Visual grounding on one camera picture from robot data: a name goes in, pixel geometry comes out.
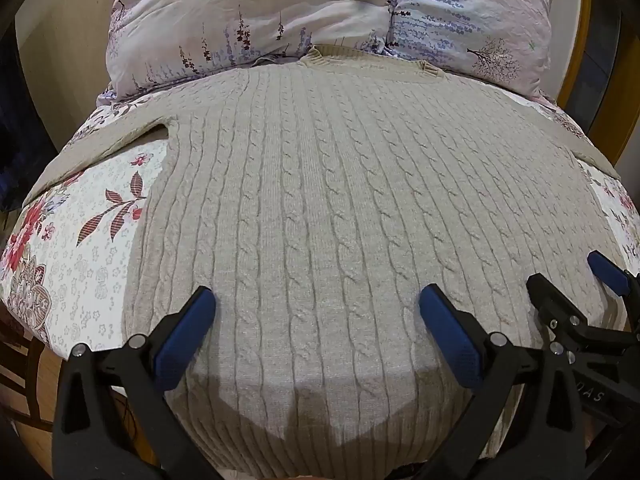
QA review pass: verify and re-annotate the beige cable knit sweater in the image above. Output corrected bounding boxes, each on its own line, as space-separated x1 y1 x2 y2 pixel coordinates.
20 45 623 480

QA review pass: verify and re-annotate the yellow wooden headboard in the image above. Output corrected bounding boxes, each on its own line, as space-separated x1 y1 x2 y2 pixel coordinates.
554 0 623 173

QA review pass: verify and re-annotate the pale pink floral pillow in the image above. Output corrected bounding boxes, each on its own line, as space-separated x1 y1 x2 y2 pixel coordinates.
104 0 397 103

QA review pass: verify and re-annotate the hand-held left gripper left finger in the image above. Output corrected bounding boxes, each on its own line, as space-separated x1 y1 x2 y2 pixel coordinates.
52 286 223 480

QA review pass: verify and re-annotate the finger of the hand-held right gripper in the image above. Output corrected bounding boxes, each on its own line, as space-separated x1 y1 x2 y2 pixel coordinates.
586 251 640 333
526 272 640 357

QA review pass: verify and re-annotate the red floral bed sheet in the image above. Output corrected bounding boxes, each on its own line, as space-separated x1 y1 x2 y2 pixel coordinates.
0 84 640 401

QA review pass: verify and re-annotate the dark wooden chair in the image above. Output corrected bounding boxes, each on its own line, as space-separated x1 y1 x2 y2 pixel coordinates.
0 305 68 438

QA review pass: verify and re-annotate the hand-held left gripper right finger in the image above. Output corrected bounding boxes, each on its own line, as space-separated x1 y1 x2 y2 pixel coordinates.
418 284 586 480

